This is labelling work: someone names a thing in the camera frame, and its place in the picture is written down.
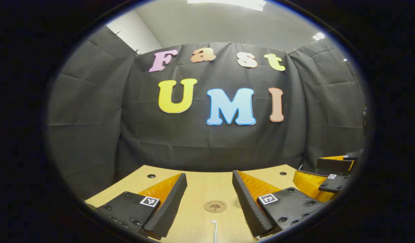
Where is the black backdrop cloth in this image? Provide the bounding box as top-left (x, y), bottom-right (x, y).
top-left (47, 25), bottom-right (367, 201)

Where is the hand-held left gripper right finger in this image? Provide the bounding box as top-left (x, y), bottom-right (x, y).
top-left (232, 170), bottom-right (326, 239)

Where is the round cork coaster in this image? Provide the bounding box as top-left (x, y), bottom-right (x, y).
top-left (204, 200), bottom-right (227, 213)

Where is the light wooden desktop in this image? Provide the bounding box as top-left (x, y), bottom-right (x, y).
top-left (84, 164), bottom-right (307, 243)

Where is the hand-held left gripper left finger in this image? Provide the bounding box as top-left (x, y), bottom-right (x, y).
top-left (88, 173), bottom-right (188, 241)

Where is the ceiling light panel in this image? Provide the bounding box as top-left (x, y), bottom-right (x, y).
top-left (187, 0), bottom-right (266, 12)

